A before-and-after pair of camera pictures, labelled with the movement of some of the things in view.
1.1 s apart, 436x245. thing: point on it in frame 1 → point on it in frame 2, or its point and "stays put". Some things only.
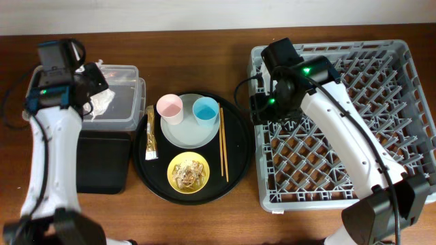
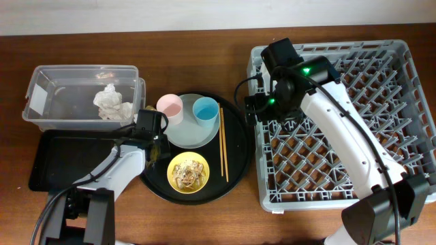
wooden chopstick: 220,118 stays put
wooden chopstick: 222,115 stays put
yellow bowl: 188,173 stays put
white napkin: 99,101 → 110,106
